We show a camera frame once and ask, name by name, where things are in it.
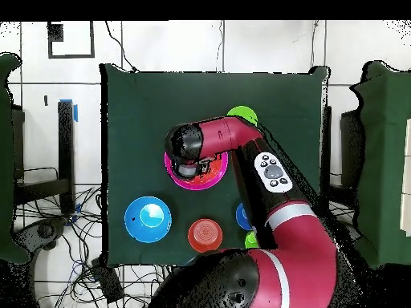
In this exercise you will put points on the small green bowl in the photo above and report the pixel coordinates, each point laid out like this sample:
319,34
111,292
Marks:
245,112

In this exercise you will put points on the grey wheeled floor base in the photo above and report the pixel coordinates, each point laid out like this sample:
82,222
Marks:
43,231

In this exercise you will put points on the white box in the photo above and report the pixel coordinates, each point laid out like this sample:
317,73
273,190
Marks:
406,179

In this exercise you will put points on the small dark blue bowl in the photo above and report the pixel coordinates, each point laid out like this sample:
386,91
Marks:
242,218

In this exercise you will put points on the medium blue bowl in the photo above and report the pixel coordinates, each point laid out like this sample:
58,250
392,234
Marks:
138,224

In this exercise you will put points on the green cup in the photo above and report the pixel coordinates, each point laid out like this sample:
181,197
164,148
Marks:
250,241

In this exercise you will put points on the large pink bowl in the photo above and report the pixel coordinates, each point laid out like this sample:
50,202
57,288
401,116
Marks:
205,187

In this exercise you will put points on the dark green tablecloth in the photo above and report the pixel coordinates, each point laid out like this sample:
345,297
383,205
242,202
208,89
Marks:
144,112

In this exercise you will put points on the small deep orange bowl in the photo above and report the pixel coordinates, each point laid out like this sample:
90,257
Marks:
205,235

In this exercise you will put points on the green cloth side table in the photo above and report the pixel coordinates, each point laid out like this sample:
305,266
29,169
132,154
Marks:
385,144
5,160

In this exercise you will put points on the black post with blue tape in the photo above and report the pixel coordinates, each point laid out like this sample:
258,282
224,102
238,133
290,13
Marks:
65,154

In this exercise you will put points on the black floor box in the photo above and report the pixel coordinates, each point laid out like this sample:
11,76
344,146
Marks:
107,279

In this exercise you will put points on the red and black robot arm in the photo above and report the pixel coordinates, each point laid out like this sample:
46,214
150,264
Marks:
298,250

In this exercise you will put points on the wide orange bowl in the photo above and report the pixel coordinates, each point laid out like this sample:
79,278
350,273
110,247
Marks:
215,173

